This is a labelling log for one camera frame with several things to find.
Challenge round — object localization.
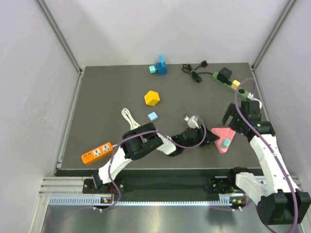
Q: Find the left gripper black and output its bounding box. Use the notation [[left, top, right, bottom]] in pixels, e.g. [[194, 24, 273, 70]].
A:
[[182, 124, 219, 150]]

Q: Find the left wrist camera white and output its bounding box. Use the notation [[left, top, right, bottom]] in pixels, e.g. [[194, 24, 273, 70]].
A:
[[184, 116, 199, 129]]

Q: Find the white slotted cable duct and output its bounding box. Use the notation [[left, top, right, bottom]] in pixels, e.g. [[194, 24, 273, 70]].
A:
[[49, 196, 246, 206]]

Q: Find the light blue plug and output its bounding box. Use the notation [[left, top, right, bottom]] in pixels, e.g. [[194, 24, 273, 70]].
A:
[[159, 55, 164, 65], [147, 112, 158, 122]]

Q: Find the orange power strip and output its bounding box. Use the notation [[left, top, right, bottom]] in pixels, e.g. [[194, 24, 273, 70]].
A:
[[81, 142, 113, 165]]

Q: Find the pink triangular socket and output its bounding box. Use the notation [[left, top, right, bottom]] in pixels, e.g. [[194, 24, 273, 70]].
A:
[[211, 128, 236, 153]]

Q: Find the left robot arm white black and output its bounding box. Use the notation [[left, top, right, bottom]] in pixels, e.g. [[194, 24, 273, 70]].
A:
[[92, 123, 220, 193]]

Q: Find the light blue plug atop cube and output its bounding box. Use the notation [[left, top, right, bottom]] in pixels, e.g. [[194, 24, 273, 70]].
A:
[[159, 55, 164, 65]]

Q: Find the teal plug on blue cube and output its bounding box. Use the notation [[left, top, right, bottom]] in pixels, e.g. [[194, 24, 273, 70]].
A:
[[149, 65, 157, 73]]

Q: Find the black cube adapter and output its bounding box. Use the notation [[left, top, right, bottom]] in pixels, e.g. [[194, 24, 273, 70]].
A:
[[217, 67, 232, 83]]

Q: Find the yellow cube plug adapter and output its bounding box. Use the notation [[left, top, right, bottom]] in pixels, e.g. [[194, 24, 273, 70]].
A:
[[144, 90, 160, 106]]

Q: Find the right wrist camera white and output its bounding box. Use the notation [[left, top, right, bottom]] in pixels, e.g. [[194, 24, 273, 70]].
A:
[[246, 93, 262, 109]]

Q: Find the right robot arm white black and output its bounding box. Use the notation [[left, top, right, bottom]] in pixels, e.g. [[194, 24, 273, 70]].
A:
[[221, 100, 311, 226]]

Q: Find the black coiled power cord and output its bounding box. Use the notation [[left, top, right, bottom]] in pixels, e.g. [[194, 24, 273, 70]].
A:
[[182, 60, 214, 83]]

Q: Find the teal plug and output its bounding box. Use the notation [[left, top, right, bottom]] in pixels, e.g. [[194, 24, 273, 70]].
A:
[[221, 138, 231, 149], [149, 65, 157, 73]]

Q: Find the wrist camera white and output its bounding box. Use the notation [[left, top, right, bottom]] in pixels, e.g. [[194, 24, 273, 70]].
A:
[[184, 116, 199, 129], [246, 93, 262, 109]]

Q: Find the yellow plug on green strip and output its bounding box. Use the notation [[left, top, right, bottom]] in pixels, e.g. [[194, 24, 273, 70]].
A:
[[231, 80, 241, 90]]

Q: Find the green power strip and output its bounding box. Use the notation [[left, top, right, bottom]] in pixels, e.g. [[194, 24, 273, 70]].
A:
[[211, 72, 252, 100]]

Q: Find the white coiled power cord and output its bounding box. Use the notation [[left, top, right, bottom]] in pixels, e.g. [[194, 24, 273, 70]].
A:
[[121, 108, 141, 131]]

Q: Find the blue cube socket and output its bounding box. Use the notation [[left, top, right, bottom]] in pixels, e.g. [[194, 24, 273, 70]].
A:
[[155, 62, 168, 76]]

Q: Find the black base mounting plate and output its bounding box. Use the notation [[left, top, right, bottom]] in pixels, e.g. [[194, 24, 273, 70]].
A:
[[82, 176, 233, 197]]

